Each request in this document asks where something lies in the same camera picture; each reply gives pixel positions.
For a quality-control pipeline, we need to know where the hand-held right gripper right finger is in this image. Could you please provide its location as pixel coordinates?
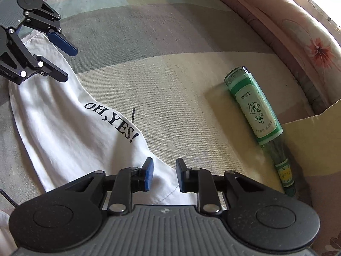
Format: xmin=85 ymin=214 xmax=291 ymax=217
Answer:
xmin=176 ymin=158 xmax=267 ymax=216

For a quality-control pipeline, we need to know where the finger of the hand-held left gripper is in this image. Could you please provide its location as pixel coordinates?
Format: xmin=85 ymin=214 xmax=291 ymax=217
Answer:
xmin=23 ymin=2 xmax=79 ymax=57
xmin=0 ymin=28 xmax=68 ymax=85

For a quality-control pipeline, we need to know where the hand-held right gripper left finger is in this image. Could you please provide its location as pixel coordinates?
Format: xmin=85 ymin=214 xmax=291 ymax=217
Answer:
xmin=62 ymin=158 xmax=155 ymax=216

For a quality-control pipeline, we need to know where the white printed long-sleeved shirt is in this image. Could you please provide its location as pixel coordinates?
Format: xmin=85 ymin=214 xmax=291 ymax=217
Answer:
xmin=8 ymin=31 xmax=204 ymax=209

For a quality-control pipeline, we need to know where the green glass bottle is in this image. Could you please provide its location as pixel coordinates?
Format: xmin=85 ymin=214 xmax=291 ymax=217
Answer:
xmin=224 ymin=66 xmax=297 ymax=196

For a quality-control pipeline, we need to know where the floral patchwork pillow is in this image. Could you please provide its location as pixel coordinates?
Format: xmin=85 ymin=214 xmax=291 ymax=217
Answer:
xmin=282 ymin=103 xmax=341 ymax=256

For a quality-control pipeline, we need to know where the pink floral folded quilt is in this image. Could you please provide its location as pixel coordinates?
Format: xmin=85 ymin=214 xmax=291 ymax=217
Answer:
xmin=186 ymin=0 xmax=341 ymax=115

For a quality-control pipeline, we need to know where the black cable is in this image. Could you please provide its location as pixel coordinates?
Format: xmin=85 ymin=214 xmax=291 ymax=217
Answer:
xmin=0 ymin=188 xmax=19 ymax=208

